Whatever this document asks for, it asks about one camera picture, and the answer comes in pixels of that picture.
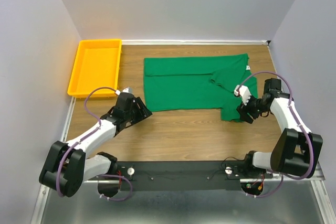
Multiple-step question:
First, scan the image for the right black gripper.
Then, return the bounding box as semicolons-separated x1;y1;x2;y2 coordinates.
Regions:
236;92;269;124

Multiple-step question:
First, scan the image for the green t shirt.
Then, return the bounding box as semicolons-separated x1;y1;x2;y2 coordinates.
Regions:
143;54;258;121

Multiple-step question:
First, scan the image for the yellow plastic tray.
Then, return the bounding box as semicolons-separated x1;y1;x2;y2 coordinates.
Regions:
67;39;122;98

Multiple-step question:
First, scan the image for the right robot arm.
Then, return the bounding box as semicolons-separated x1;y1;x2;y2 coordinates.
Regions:
234;78;323;179

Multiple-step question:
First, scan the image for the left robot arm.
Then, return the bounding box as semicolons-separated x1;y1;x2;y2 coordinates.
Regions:
39;92;152;197

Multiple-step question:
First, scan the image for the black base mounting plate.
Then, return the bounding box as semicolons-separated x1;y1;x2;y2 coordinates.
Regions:
98;161;272;196

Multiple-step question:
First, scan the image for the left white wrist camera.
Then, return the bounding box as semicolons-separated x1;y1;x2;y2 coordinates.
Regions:
114;87;133;95

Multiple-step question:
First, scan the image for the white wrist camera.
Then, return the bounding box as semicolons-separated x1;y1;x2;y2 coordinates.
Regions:
234;85;252;105
114;87;133;95

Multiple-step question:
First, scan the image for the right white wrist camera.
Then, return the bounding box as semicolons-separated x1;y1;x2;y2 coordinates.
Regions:
234;85;252;105

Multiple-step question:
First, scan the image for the aluminium front rail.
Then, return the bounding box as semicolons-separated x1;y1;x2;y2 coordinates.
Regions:
41;158;327;183

